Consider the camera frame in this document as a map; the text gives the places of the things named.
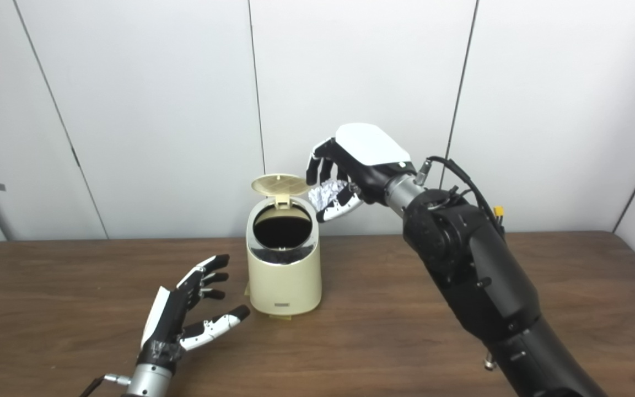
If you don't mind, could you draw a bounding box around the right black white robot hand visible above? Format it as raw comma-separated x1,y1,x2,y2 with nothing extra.
305,122,417,223

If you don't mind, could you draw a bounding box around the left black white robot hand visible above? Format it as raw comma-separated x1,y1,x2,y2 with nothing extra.
137,254,251,373

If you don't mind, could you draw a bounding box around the white paper ball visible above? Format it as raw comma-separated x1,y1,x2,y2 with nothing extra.
308,179,351,213

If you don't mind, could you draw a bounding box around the cream round bin lid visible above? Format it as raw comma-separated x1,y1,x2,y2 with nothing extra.
251,174,305,209

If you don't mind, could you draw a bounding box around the cream-colored round bin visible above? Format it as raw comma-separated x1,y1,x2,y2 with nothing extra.
246,174,322,316

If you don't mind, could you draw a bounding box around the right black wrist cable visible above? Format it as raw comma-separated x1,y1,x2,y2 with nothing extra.
414,155,505,232

